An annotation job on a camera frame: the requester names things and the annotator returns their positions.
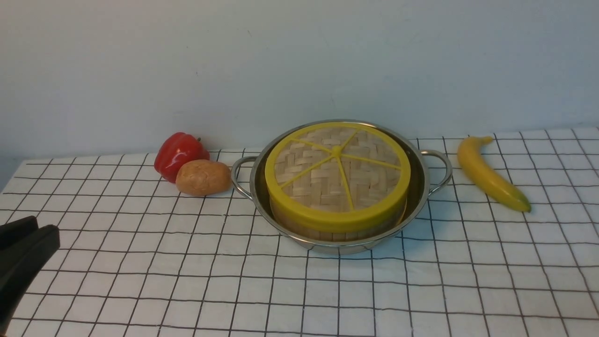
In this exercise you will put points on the stainless steel two-handled pot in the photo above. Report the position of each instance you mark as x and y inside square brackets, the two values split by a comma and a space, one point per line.
[430, 171]

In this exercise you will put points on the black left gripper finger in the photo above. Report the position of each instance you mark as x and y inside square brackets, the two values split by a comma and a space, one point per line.
[20, 264]
[13, 232]

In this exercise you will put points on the yellow woven bamboo steamer lid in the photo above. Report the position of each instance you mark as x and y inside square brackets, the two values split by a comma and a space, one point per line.
[332, 155]

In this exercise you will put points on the yellow rimmed bamboo steamer basket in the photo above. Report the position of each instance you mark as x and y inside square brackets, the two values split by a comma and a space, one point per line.
[335, 215]

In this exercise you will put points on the yellow banana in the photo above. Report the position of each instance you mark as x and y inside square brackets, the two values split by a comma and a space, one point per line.
[474, 166]

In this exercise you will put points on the brown potato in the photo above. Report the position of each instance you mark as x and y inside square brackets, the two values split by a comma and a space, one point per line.
[203, 177]

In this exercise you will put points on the red bell pepper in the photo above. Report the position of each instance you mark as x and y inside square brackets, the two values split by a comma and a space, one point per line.
[176, 151]

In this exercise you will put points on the white checkered tablecloth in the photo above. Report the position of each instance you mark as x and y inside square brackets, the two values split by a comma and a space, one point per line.
[137, 259]

